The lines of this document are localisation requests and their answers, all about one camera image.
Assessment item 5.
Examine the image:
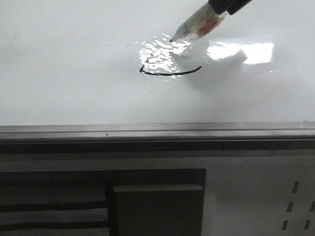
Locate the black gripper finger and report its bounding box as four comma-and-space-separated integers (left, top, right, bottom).
208, 0, 238, 14
226, 0, 251, 15

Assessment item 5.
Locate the white whiteboard marker with tape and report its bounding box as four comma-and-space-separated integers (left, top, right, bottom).
169, 3, 227, 43

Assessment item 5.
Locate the white perforated metal panel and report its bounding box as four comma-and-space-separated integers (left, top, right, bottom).
201, 162, 315, 236

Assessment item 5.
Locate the grey cabinet under table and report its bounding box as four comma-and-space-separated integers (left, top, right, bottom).
0, 169, 205, 236

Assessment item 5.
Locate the white whiteboard with aluminium frame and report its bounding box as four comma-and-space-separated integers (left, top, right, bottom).
0, 0, 315, 142

